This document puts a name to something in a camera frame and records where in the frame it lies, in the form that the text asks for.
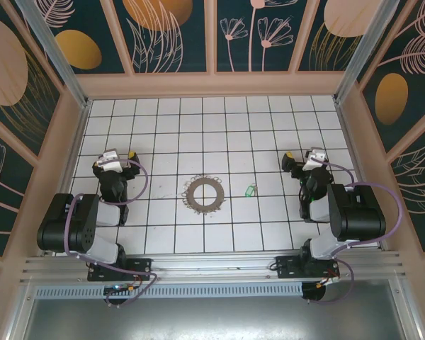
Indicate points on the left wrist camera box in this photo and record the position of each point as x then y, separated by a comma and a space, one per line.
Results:
108, 161

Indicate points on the metal disc with keyrings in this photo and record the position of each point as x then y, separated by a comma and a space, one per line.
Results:
204, 208

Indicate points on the grey metal panel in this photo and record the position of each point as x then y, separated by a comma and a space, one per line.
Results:
212, 318

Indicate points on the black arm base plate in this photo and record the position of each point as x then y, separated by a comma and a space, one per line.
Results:
287, 267
141, 269

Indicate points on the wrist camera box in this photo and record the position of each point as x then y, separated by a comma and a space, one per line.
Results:
108, 161
313, 161

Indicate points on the aluminium corner post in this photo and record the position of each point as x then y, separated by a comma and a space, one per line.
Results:
359, 53
56, 53

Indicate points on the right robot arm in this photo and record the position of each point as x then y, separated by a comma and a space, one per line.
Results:
357, 216

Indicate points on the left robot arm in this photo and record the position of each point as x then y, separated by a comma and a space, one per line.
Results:
56, 226

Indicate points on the key with green tag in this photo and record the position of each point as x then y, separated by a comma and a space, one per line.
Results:
249, 191

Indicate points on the aluminium extrusion rail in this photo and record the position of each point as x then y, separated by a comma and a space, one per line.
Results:
212, 265

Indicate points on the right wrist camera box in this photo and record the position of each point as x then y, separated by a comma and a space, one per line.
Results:
313, 161

